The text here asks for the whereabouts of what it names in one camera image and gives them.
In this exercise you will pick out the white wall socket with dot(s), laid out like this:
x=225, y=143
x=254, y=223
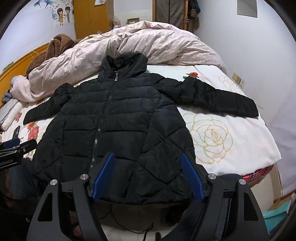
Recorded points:
x=238, y=80

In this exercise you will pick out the hanging handbag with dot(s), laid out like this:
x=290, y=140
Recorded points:
x=195, y=9

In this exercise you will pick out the cardboard box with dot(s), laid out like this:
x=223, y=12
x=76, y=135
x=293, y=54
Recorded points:
x=131, y=21

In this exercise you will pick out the black puffer jacket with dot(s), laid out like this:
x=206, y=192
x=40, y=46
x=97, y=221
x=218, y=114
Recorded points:
x=120, y=129

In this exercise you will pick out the yellow wooden wardrobe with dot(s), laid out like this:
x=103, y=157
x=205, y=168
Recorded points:
x=91, y=17

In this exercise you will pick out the red checked mattress cover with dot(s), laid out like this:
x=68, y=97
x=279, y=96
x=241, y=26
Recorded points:
x=259, y=173

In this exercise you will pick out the blue grey small cloth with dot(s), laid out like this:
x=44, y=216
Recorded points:
x=6, y=97

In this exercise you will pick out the brown plush blanket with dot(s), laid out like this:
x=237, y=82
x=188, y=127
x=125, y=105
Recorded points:
x=54, y=46

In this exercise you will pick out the yellow wooden headboard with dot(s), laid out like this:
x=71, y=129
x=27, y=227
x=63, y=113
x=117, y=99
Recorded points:
x=18, y=62

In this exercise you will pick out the black phone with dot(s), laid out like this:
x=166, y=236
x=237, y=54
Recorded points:
x=15, y=133

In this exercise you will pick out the pink crumpled duvet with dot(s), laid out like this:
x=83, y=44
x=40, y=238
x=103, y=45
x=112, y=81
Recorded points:
x=143, y=44

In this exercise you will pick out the cartoon couple wall poster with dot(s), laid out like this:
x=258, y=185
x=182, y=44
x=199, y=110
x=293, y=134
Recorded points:
x=61, y=15

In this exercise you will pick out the grey fabric wardrobe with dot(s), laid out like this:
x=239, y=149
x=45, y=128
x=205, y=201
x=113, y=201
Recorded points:
x=170, y=11

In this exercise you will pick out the teal box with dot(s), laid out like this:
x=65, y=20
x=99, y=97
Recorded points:
x=276, y=215

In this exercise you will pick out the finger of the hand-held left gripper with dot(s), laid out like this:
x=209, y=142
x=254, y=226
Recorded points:
x=11, y=141
x=29, y=144

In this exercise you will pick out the grey white folded cloth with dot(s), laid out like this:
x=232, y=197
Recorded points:
x=9, y=113

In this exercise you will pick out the person's left jeans leg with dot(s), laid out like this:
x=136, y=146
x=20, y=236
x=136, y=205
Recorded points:
x=22, y=179

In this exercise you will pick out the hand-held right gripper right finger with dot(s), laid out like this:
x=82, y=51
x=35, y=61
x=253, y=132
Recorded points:
x=190, y=176

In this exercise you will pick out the white rose print bed sheet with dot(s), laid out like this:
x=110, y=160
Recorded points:
x=222, y=139

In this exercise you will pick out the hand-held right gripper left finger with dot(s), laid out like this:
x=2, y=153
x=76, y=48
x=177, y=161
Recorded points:
x=105, y=171

